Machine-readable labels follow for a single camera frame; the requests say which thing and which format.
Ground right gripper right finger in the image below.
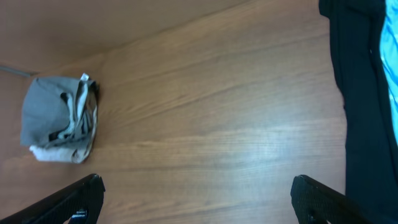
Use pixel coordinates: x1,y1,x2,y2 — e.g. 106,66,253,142
290,175,370,224

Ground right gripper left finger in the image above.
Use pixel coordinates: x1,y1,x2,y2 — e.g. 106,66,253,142
1,174,105,224

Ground light blue shirt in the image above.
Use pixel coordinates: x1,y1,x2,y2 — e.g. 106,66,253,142
379,0,398,141

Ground grey shorts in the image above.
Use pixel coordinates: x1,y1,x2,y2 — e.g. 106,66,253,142
20,73,99,148

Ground black garment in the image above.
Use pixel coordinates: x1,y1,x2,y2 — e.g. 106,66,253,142
318,0,397,223

